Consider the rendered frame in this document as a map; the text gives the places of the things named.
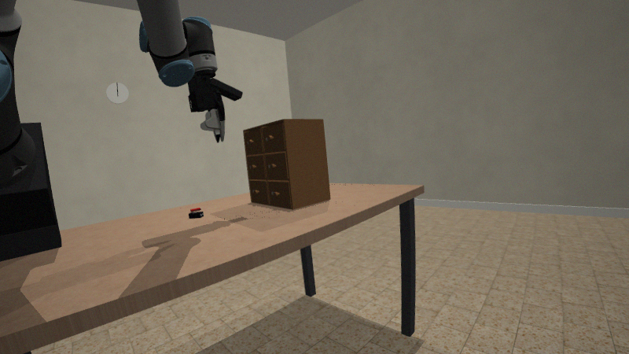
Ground brown wooden chest of drawers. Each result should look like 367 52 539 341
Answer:
243 119 330 210

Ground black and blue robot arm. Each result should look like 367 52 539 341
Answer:
0 0 243 189

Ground dark brown wooden drawer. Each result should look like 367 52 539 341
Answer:
245 128 263 154
249 179 269 204
265 153 289 179
268 180 292 208
247 155 266 178
262 123 285 152

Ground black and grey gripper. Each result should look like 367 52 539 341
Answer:
188 69 225 143

